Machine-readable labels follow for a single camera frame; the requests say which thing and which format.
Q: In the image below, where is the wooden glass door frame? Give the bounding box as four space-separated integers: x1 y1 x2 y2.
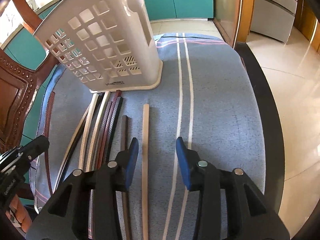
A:
213 0 254 48

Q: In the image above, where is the grey refrigerator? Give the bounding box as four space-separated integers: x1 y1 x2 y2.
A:
251 0 298 43

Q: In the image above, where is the left hand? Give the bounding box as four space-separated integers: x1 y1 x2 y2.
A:
9 195 32 233

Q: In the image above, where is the dark red chopstick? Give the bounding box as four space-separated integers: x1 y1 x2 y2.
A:
95 90 121 169

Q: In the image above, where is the carved brown wooden chair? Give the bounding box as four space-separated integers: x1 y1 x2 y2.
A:
0 0 60 153

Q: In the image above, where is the blue striped table cloth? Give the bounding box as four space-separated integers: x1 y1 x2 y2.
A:
36 33 265 239

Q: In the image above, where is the light wooden chopstick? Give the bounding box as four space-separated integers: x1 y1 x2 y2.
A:
142 104 150 240

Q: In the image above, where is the cream white chopstick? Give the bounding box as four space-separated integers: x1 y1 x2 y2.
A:
78 93 99 170

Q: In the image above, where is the dark brown chopstick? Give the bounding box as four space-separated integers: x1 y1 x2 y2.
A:
120 115 133 240

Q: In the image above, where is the white plastic utensil basket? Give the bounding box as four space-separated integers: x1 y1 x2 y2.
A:
34 0 163 93

